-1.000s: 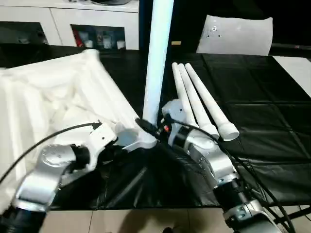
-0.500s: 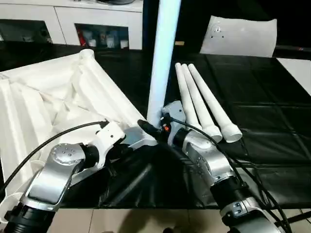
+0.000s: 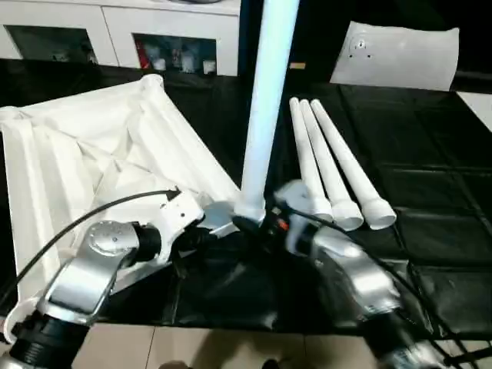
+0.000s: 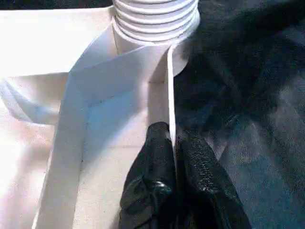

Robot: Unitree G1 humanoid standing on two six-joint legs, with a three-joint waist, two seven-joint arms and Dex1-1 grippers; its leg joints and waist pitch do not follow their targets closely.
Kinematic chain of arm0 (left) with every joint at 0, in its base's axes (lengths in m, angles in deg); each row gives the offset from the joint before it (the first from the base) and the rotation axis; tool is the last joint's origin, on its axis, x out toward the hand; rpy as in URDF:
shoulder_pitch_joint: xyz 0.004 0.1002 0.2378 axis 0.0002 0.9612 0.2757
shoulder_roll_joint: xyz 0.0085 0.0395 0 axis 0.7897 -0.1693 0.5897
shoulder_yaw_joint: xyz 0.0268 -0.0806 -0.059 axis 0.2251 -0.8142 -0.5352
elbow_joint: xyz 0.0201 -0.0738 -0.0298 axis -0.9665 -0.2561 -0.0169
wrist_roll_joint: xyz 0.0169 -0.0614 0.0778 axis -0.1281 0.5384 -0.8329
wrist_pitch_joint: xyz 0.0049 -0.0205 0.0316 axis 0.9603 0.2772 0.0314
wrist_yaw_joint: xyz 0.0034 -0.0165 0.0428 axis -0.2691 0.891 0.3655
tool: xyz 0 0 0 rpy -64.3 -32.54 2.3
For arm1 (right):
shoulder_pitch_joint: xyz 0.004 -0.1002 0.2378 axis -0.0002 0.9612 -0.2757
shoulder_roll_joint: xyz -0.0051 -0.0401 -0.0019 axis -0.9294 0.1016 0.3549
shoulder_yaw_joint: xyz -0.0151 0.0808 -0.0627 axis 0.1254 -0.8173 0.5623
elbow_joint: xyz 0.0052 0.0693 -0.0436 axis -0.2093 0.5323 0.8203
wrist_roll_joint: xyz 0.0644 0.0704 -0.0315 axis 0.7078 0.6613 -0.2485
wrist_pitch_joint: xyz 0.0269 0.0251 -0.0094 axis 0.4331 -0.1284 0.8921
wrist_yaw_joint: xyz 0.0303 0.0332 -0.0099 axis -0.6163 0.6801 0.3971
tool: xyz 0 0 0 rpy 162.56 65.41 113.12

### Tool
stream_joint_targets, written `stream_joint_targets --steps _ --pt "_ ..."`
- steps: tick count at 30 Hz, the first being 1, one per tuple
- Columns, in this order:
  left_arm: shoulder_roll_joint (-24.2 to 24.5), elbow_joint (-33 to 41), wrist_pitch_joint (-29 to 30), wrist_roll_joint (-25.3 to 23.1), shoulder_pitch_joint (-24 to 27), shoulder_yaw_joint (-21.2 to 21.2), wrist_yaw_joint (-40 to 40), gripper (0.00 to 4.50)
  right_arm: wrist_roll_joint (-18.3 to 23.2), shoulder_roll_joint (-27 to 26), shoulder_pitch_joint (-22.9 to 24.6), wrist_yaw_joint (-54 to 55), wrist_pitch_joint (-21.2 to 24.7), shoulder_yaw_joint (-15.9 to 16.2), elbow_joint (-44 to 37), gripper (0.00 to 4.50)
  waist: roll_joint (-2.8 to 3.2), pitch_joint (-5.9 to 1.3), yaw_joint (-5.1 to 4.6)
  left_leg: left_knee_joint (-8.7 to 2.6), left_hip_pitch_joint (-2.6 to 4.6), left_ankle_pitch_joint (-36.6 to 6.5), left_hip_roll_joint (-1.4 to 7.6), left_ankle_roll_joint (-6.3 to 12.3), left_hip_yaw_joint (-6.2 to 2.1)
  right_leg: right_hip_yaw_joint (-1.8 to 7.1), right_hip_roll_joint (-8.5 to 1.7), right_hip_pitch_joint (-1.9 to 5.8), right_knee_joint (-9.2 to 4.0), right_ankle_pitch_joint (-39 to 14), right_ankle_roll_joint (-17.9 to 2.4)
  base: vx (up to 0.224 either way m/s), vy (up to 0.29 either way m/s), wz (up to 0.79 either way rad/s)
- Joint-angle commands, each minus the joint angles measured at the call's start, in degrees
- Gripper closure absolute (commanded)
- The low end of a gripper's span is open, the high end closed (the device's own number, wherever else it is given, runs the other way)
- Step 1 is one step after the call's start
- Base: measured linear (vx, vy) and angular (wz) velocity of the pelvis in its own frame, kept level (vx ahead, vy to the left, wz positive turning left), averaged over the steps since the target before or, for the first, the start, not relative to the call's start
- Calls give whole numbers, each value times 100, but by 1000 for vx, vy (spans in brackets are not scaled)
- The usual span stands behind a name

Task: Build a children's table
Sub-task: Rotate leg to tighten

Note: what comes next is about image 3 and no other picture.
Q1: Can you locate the black mat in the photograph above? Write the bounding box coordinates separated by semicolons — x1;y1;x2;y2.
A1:
0;57;492;341

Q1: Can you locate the white plastic table top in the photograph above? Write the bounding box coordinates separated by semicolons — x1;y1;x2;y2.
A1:
0;74;241;343

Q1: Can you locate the white flat board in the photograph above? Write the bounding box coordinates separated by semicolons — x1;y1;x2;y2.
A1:
457;91;492;134

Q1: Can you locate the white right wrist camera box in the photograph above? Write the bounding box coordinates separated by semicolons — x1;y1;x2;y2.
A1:
274;180;320;254

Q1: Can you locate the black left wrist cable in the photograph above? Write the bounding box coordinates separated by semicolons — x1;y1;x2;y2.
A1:
0;186;181;308

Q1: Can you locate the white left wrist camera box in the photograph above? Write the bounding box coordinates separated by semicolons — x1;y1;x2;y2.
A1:
148;190;204;268

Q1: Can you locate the black metal table frame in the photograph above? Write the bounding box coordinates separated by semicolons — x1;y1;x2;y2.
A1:
441;345;492;364

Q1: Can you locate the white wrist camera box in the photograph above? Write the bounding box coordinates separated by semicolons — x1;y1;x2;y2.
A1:
274;180;320;254
148;190;204;268

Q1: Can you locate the white cabinet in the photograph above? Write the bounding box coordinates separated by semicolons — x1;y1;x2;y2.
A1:
0;0;241;76

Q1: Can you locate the white plastic table leg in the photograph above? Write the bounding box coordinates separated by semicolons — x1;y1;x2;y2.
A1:
289;97;334;223
233;0;301;222
299;98;364;231
310;98;397;231

